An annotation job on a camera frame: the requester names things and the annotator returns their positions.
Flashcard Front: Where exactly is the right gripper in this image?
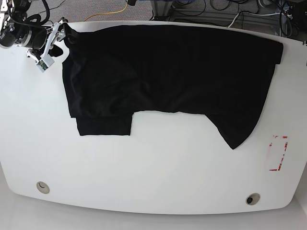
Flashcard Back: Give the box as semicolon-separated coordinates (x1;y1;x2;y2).
26;17;68;63

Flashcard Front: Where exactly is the black t-shirt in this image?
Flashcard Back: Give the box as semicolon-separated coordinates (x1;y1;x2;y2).
62;24;283;149

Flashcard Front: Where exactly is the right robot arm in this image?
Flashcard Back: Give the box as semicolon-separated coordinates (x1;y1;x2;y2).
0;0;68;71

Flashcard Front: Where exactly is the red tape rectangle marking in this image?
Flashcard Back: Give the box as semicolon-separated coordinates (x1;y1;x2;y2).
266;136;289;172

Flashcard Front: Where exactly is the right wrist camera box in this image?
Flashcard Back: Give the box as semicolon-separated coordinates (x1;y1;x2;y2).
36;54;54;72

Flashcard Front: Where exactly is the yellow cable on floor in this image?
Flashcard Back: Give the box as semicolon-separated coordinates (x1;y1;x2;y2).
84;0;129;22

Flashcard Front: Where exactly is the left table cable grommet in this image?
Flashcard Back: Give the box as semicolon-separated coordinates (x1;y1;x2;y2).
36;182;50;194

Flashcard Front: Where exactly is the table cable grommet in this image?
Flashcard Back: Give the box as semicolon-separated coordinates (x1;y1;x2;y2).
36;182;50;194
246;193;260;206

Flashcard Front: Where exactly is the right table cable grommet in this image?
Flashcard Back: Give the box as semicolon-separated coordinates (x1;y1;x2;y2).
246;193;260;206

